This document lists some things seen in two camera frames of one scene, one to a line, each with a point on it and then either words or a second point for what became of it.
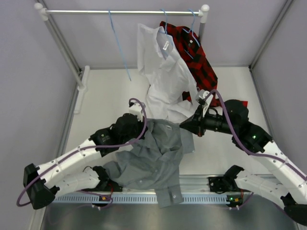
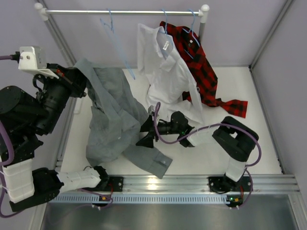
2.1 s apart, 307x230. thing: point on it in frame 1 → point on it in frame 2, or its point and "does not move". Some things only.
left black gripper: [141, 124] → [70, 77]
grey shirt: [153, 163] → [115, 115]
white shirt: [172, 90] does not move
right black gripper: [196, 123] → [147, 141]
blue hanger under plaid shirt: [192, 31] does not move
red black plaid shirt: [205, 79] does not move
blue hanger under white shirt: [166, 26] does not move
